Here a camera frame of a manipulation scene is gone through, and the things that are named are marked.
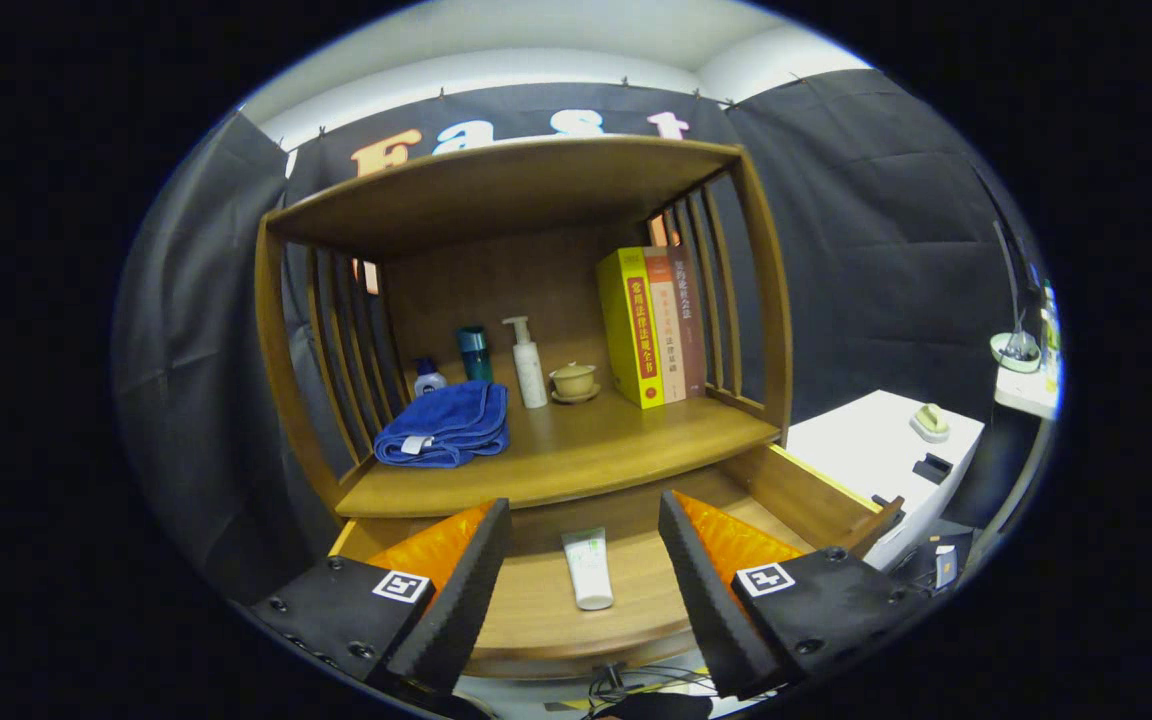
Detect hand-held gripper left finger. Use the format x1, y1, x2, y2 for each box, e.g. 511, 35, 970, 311
248, 498, 513, 696

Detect wooden countertop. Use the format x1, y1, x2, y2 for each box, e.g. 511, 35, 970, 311
336, 385, 782, 519

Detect green bottle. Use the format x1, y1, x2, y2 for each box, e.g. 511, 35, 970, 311
1039, 285, 1062, 393

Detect brown book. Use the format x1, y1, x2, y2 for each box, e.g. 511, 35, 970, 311
668, 247, 708, 398

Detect wooden drawer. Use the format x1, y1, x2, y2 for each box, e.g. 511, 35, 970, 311
329, 443, 905, 681

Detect teal bottle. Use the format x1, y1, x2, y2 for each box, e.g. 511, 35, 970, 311
456, 326, 493, 384

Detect blue folded towel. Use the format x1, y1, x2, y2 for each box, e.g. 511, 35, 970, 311
373, 380, 511, 469

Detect yellow lidded teacup with saucer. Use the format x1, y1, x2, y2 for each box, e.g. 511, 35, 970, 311
548, 362, 601, 405

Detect white side shelf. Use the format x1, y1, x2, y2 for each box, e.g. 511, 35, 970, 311
994, 365, 1057, 419

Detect white tube with green print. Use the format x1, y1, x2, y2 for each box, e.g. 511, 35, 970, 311
562, 527, 615, 611

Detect orange and white book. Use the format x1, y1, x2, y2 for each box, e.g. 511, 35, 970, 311
644, 247, 687, 404

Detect pale green bowl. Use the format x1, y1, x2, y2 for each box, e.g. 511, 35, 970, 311
990, 332, 1042, 373

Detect wooden cabinet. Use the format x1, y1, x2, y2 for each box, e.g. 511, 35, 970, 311
254, 135, 795, 521

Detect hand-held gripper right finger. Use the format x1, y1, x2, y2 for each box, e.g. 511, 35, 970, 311
658, 488, 937, 701

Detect thick yellow book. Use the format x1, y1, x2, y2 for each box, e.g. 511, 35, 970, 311
596, 247, 667, 410

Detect white table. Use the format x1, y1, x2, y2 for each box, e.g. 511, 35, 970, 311
786, 390, 985, 571

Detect white pump bottle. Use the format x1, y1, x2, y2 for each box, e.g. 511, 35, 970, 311
502, 316, 549, 409

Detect black cables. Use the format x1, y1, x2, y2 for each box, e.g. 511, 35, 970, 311
576, 665, 727, 720

